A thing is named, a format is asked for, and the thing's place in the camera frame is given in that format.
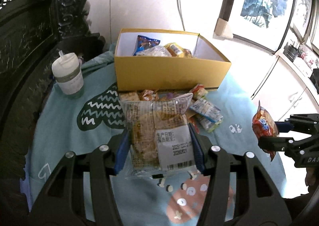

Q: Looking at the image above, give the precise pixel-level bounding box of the light blue patterned tablecloth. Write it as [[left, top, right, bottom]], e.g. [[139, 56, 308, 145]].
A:
[[28, 51, 286, 225]]

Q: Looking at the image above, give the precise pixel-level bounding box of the red orange snack packet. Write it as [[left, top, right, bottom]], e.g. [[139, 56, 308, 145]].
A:
[[251, 100, 280, 162]]

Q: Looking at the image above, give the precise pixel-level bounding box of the red white small snack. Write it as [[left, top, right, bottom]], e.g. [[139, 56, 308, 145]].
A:
[[189, 84, 208, 100]]

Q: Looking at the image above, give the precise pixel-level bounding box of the white lidded cup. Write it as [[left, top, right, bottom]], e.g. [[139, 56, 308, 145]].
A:
[[51, 50, 84, 95]]

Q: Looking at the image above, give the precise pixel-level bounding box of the clear pastry packet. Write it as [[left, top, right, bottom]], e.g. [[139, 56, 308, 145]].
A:
[[121, 93, 195, 177]]

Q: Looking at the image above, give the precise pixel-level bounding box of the clear wafer roll packet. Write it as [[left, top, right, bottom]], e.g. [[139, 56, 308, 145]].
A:
[[136, 45, 172, 57]]

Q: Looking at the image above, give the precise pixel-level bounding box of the orange yellow cake packet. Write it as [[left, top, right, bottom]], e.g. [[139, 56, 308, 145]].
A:
[[164, 43, 192, 58]]

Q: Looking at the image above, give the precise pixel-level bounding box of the cardboard corner protector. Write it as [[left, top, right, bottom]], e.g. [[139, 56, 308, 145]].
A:
[[214, 18, 234, 39]]

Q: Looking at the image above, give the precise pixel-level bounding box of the yellow cardboard box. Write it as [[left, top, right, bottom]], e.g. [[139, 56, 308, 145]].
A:
[[115, 28, 231, 92]]

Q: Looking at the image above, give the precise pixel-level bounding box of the blue snack bag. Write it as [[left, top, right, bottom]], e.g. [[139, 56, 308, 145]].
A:
[[134, 35, 160, 56]]

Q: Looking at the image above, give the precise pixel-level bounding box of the white cabinet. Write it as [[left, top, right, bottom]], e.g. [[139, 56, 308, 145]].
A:
[[252, 55, 318, 198]]

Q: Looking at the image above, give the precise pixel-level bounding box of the framed lotus painting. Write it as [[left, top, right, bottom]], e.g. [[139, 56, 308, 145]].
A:
[[219, 0, 296, 53]]

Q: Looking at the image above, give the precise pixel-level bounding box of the dark carved wooden furniture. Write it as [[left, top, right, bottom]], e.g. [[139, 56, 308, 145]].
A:
[[0, 0, 108, 191]]

